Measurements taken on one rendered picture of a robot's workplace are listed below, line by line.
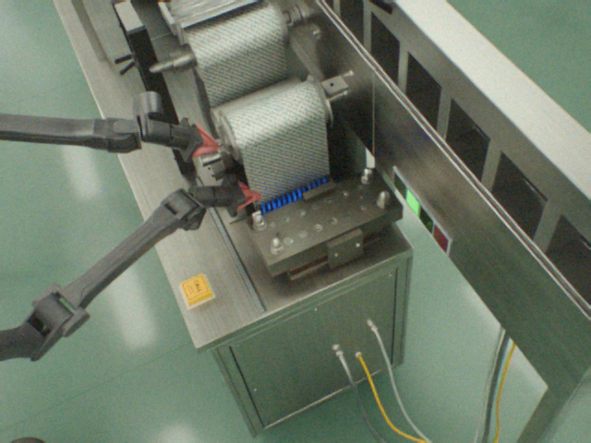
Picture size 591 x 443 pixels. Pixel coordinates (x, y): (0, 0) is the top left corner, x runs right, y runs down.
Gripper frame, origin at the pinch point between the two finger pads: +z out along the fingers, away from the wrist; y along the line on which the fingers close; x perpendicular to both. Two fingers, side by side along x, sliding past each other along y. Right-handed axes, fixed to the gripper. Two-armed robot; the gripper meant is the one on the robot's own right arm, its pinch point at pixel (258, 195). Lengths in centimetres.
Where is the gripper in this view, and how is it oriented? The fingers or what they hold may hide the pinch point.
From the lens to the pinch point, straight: 173.8
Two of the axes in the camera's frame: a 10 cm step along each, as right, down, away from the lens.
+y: 4.2, 7.1, -5.7
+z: 8.3, -0.5, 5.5
